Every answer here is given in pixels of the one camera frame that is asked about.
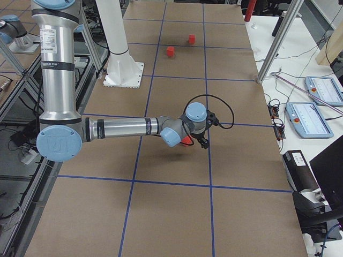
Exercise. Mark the black cardboard box label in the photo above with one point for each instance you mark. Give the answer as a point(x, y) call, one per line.
point(298, 172)

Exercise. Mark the white central pillar mount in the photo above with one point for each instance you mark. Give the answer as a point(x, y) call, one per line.
point(122, 70)

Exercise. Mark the aluminium frame post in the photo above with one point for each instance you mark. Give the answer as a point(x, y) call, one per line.
point(279, 38)

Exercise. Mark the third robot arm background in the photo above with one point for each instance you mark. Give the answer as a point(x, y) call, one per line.
point(15, 35)

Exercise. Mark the red cube block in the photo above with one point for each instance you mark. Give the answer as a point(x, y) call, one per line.
point(170, 51)
point(187, 141)
point(191, 39)

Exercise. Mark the small circuit board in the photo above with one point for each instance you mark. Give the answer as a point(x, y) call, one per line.
point(273, 111)

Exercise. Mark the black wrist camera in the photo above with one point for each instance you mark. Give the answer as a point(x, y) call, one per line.
point(211, 119)

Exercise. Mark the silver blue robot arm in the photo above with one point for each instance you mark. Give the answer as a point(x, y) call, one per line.
point(62, 128)

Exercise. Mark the red cylinder object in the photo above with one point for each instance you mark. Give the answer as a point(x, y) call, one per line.
point(249, 11)

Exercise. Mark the blue teach pendant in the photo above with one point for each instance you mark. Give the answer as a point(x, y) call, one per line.
point(324, 88)
point(308, 121)

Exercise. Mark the far blue teach pendant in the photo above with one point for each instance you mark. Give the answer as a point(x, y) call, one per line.
point(324, 88)

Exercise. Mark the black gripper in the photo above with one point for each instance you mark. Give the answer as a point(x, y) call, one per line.
point(198, 136)

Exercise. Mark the near blue teach pendant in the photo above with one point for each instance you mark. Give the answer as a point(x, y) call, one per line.
point(308, 121)

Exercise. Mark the black computer monitor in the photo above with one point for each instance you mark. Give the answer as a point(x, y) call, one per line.
point(327, 169)

